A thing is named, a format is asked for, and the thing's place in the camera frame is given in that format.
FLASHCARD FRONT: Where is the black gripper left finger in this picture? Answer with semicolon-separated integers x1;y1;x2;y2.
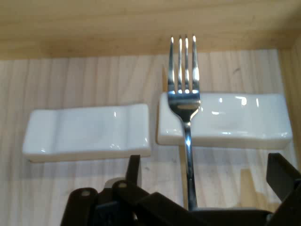
60;154;189;226

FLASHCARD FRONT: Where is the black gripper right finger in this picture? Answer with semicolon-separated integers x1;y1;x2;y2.
265;153;301;226

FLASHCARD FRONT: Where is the white ceramic cutlery rest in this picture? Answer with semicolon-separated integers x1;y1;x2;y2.
22;103;151;163
157;92;293;149

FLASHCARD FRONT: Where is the silver metal fork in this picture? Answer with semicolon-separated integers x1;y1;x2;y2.
166;34;201;211

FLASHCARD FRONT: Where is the light wooden drawer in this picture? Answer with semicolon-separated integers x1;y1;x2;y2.
0;0;301;226

